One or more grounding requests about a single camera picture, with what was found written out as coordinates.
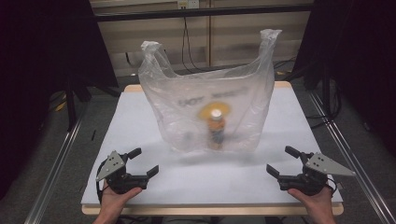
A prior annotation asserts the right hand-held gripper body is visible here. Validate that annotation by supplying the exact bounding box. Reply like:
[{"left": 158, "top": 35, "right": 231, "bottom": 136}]
[{"left": 277, "top": 151, "right": 357, "bottom": 197}]

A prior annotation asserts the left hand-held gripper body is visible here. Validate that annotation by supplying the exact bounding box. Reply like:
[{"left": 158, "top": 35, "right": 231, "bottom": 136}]
[{"left": 95, "top": 150, "right": 149, "bottom": 195}]

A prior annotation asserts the orange bottle with white cap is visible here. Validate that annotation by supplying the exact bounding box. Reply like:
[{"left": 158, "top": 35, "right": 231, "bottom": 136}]
[{"left": 206, "top": 108, "right": 227, "bottom": 151}]

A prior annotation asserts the clear plastic bag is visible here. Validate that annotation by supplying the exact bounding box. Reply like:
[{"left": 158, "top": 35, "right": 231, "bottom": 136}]
[{"left": 137, "top": 28, "right": 283, "bottom": 156}]

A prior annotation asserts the person's left hand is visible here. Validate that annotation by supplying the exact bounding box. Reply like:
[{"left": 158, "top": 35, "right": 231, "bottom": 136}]
[{"left": 101, "top": 185, "right": 143, "bottom": 217}]

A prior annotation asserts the person's right hand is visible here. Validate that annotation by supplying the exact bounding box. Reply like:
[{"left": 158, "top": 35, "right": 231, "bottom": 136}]
[{"left": 287, "top": 186, "right": 336, "bottom": 217}]

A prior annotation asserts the black metal stand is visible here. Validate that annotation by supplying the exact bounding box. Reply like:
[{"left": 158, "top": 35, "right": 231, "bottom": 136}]
[{"left": 64, "top": 74, "right": 92, "bottom": 133}]

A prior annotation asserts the black curtain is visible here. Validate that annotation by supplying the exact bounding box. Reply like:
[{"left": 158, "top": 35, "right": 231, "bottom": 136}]
[
  {"left": 291, "top": 0, "right": 396, "bottom": 158},
  {"left": 0, "top": 0, "right": 120, "bottom": 201}
]

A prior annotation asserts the black horizontal bar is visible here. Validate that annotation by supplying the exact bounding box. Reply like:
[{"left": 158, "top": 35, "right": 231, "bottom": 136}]
[{"left": 92, "top": 3, "right": 314, "bottom": 22}]

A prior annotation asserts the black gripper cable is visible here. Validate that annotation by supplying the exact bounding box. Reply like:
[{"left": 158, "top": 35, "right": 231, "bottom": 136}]
[
  {"left": 325, "top": 176, "right": 339, "bottom": 196},
  {"left": 95, "top": 160, "right": 108, "bottom": 205}
]

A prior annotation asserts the black floor cable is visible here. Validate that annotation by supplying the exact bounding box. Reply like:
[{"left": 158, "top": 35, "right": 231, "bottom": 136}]
[{"left": 306, "top": 78, "right": 344, "bottom": 131}]

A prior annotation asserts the metal floor rail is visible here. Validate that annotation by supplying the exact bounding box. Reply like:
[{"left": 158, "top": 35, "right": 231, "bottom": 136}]
[
  {"left": 307, "top": 90, "right": 396, "bottom": 224},
  {"left": 23, "top": 108, "right": 91, "bottom": 224}
]

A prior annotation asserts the black hanging cable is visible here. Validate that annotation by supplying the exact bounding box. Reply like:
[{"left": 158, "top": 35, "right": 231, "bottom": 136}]
[{"left": 180, "top": 17, "right": 213, "bottom": 75}]

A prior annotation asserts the white wall socket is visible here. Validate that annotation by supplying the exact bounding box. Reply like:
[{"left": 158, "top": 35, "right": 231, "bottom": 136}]
[{"left": 177, "top": 0, "right": 200, "bottom": 9}]

